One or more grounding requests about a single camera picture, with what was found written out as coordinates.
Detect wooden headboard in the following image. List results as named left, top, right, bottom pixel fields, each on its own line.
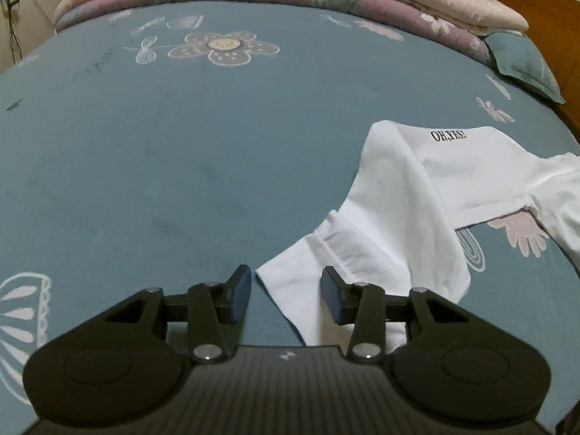
left=487, top=0, right=580, bottom=141

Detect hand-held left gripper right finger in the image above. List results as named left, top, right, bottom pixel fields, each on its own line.
left=321, top=266, right=458, bottom=363

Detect white printed long-sleeve shirt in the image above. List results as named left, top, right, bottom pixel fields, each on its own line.
left=256, top=120, right=580, bottom=345

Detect teal floral pillow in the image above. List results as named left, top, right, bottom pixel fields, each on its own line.
left=485, top=32, right=566, bottom=104

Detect thin wall cable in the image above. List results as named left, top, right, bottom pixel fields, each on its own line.
left=0, top=0, right=23, bottom=62

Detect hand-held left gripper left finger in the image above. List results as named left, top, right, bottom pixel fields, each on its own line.
left=105, top=264, right=252, bottom=363

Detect bed with teal floral sheet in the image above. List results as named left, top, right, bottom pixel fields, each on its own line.
left=0, top=0, right=580, bottom=418

